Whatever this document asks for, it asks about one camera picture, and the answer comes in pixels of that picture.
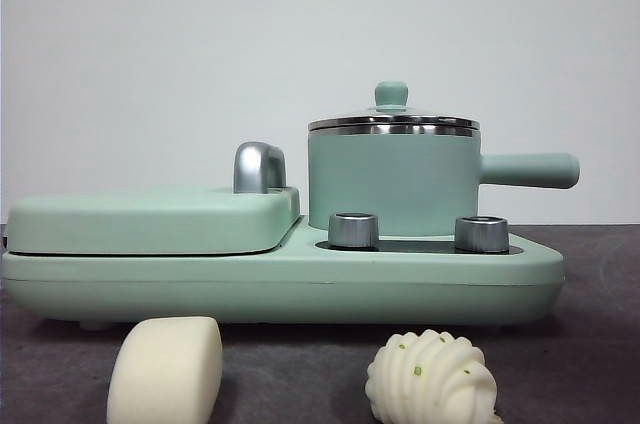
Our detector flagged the mint green pot with handle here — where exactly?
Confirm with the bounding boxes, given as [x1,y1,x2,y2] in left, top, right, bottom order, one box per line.
[307,124,581,239]

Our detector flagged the twisted white scallion bun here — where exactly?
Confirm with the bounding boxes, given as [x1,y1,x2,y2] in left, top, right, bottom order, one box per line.
[366,328,504,424]

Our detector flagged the mint green breakfast machine base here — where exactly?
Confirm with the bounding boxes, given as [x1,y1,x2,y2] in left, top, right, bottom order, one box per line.
[0,216,566,333]

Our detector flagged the chrome control knob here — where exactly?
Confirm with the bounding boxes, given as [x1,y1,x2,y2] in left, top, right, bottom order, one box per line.
[327,212,380,249]
[453,215,511,253]

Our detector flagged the smooth white steamed bun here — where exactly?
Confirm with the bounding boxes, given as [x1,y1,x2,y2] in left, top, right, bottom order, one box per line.
[106,316,224,424]

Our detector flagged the glass pot lid green knob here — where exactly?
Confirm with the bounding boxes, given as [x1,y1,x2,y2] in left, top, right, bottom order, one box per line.
[307,81,481,130]

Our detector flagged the green griddle lid chrome handle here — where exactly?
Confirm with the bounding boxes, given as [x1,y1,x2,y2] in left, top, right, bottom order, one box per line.
[5,142,302,255]

